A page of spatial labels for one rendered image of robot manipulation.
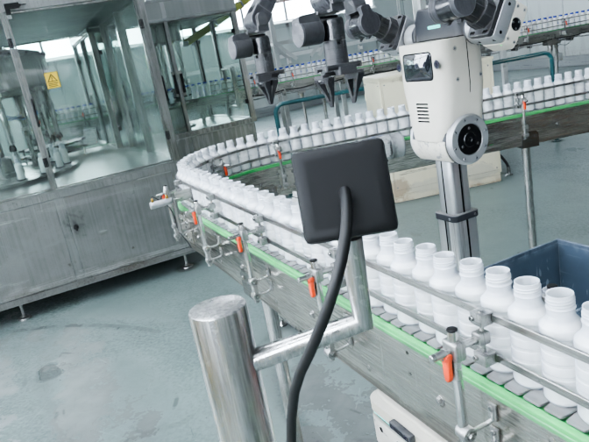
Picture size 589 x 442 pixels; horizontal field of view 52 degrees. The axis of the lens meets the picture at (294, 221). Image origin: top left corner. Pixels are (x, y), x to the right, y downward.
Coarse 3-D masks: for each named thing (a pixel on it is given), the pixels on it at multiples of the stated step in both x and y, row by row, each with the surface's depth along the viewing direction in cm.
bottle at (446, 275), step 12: (444, 252) 104; (444, 264) 102; (456, 264) 103; (432, 276) 104; (444, 276) 102; (456, 276) 102; (444, 288) 102; (432, 300) 105; (444, 312) 103; (456, 312) 103; (444, 324) 104; (456, 324) 103; (444, 336) 104
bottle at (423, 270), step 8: (416, 248) 108; (424, 248) 110; (432, 248) 107; (416, 256) 109; (424, 256) 107; (432, 256) 107; (416, 264) 110; (424, 264) 108; (432, 264) 107; (416, 272) 108; (424, 272) 107; (432, 272) 107; (416, 280) 108; (424, 280) 107; (416, 296) 110; (424, 296) 108; (416, 304) 111; (424, 304) 109; (424, 312) 110; (432, 312) 109; (432, 320) 109; (424, 328) 111; (432, 328) 110
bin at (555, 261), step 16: (560, 240) 157; (512, 256) 152; (528, 256) 154; (544, 256) 157; (560, 256) 159; (576, 256) 154; (512, 272) 153; (528, 272) 155; (544, 272) 158; (560, 272) 160; (576, 272) 155; (512, 288) 154; (576, 288) 157
